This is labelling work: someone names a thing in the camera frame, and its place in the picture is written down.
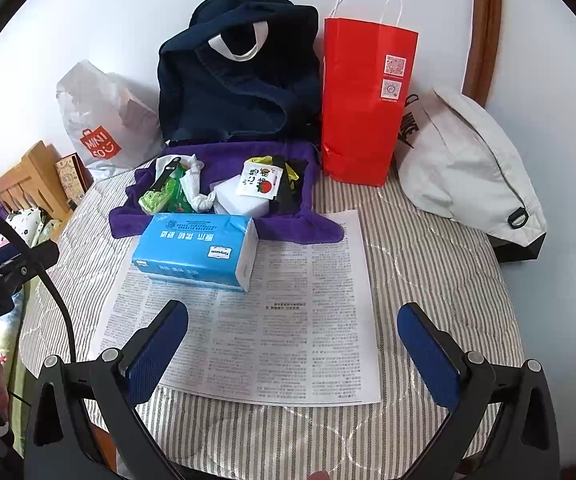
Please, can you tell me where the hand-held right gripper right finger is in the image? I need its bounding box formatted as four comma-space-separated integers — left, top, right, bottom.
397, 302, 561, 480

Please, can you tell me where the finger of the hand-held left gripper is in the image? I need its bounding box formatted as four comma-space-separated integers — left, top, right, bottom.
0, 241, 61, 282

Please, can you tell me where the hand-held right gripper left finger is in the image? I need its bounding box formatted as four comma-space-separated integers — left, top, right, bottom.
23, 300, 191, 480

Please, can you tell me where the blue tissue pack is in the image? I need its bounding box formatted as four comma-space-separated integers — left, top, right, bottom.
132, 212, 260, 293

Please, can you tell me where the green wet wipes pack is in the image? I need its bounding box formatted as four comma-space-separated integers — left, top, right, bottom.
139, 180, 179, 213

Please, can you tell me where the green sachet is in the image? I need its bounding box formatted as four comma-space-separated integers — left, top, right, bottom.
168, 167, 196, 213

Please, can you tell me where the black strip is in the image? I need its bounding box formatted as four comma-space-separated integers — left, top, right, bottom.
154, 157, 183, 192

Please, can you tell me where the white sponge block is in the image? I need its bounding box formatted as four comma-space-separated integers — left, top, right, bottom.
211, 176, 274, 218

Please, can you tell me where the white cloth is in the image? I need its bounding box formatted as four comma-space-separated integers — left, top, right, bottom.
178, 154, 216, 211

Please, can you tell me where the purple towel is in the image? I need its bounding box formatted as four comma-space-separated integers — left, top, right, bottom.
109, 141, 345, 245

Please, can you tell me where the white snack sachet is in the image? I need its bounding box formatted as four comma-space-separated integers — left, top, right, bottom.
235, 160, 283, 200

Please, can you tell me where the yellow pouch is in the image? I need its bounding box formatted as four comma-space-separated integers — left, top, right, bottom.
250, 155, 309, 216

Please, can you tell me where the polka dot cloth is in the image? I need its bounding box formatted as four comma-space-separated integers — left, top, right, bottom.
5, 207, 64, 248

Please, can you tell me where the striped bed sheet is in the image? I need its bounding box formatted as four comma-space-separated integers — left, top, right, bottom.
18, 165, 526, 480

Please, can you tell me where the patterned box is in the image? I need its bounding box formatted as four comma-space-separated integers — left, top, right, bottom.
55, 153, 94, 206

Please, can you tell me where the newspaper sheet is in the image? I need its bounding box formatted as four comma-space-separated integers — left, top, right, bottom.
88, 209, 383, 407

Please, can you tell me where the black box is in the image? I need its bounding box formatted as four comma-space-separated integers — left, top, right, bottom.
488, 232, 544, 263

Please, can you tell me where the white plastic shopping bag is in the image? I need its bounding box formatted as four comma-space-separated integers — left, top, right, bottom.
57, 60, 166, 181

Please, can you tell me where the red paper bag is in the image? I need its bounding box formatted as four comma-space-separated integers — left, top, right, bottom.
320, 0, 419, 188

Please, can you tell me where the navy fabric bag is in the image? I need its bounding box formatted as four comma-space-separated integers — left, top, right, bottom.
157, 0, 321, 148

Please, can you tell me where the white drawstring bag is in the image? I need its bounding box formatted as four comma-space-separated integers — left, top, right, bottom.
397, 85, 548, 247

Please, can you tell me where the wooden door frame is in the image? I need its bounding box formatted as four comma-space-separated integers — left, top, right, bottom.
463, 0, 504, 108

